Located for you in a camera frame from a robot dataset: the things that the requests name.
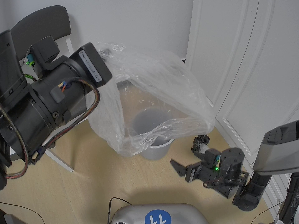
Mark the crumpled black plastic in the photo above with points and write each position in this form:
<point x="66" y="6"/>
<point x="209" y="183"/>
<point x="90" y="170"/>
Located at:
<point x="198" y="141"/>

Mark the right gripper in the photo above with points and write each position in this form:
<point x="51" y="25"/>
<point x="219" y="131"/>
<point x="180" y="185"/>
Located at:
<point x="203" y="174"/>

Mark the white trash bin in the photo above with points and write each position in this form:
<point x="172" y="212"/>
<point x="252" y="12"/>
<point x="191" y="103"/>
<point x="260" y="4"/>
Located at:
<point x="156" y="152"/>

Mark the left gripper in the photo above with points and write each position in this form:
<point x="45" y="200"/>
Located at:
<point x="77" y="78"/>

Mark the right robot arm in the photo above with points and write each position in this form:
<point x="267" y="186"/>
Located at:
<point x="275" y="148"/>

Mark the clear plastic bag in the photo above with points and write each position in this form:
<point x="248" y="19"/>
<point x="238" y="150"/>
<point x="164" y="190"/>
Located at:
<point x="163" y="83"/>

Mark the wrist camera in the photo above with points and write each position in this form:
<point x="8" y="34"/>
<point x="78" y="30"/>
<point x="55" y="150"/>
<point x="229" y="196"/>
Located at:
<point x="211" y="159"/>
<point x="45" y="51"/>

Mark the white wardrobe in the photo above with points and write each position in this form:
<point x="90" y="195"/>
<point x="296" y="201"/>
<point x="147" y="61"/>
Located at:
<point x="245" y="55"/>

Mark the dark grey chair white legs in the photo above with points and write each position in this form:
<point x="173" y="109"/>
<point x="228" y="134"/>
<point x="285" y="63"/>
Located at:
<point x="39" y="22"/>

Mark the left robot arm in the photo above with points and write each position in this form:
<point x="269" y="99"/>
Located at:
<point x="21" y="122"/>

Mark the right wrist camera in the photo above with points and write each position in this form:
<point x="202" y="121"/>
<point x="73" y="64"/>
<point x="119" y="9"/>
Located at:
<point x="211" y="159"/>

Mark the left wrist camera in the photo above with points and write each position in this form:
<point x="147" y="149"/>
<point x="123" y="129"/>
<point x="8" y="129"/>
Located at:
<point x="45" y="51"/>

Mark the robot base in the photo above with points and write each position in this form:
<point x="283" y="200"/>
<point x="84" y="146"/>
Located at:
<point x="161" y="215"/>

